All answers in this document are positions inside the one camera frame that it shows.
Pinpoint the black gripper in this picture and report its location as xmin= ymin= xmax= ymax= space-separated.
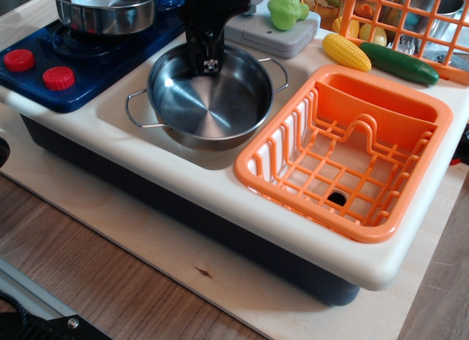
xmin=179 ymin=0 xmax=251 ymax=76

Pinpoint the steel pan with wire handles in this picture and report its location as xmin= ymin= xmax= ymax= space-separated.
xmin=143 ymin=45 xmax=289 ymax=151

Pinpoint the orange plastic drying rack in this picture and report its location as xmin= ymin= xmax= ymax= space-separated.
xmin=234 ymin=65 xmax=453 ymax=243

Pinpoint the grey toy faucet base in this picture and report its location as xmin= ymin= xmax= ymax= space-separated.
xmin=225 ymin=0 xmax=321 ymax=58

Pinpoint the steel pot on stove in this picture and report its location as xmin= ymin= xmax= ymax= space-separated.
xmin=55 ymin=0 xmax=158 ymax=36

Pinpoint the green toy broccoli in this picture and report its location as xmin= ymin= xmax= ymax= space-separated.
xmin=267 ymin=0 xmax=310 ymax=31

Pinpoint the yellow toy corn front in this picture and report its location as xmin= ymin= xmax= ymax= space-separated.
xmin=322 ymin=33 xmax=372 ymax=72

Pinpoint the yellow toy corn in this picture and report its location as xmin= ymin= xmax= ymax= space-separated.
xmin=322 ymin=33 xmax=372 ymax=72
xmin=330 ymin=16 xmax=360 ymax=38

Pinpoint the blue toy stove top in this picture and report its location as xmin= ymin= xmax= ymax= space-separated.
xmin=1 ymin=0 xmax=184 ymax=113

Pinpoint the yellow toy corn back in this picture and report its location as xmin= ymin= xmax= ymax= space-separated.
xmin=330 ymin=16 xmax=360 ymax=38

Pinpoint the red stove knob right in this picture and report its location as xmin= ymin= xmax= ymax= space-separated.
xmin=42 ymin=66 xmax=75 ymax=91

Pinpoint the red stove knob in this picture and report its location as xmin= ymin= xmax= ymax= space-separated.
xmin=42 ymin=66 xmax=75 ymax=91
xmin=3 ymin=49 xmax=36 ymax=73

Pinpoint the yellow toy lemon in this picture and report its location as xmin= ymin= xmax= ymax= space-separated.
xmin=358 ymin=23 xmax=388 ymax=46

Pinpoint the green toy cucumber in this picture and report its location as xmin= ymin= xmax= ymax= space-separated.
xmin=360 ymin=42 xmax=440 ymax=86

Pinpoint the red stove knob left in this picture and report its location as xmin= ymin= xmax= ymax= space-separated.
xmin=3 ymin=49 xmax=36 ymax=73

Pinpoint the steel pot in basket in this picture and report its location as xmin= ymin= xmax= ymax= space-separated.
xmin=378 ymin=0 xmax=465 ymax=38

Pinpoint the orange grid basket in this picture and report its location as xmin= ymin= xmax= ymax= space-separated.
xmin=340 ymin=0 xmax=468 ymax=86

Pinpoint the light wooden board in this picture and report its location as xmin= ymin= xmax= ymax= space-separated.
xmin=0 ymin=0 xmax=469 ymax=340

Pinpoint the black bracket with screw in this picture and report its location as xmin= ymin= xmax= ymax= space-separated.
xmin=17 ymin=315 xmax=111 ymax=340

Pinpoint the black braided cable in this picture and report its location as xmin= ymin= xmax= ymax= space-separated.
xmin=0 ymin=290 xmax=29 ymax=340

